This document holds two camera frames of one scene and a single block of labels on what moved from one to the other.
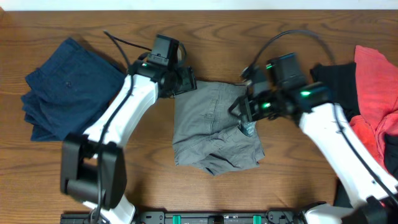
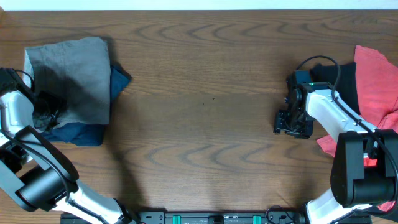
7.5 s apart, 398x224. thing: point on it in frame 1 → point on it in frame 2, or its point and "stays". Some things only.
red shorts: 376,78 stays
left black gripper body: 181,82 → 51,106
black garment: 341,79 stays
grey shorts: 205,132 → 79,70
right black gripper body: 265,106 → 295,122
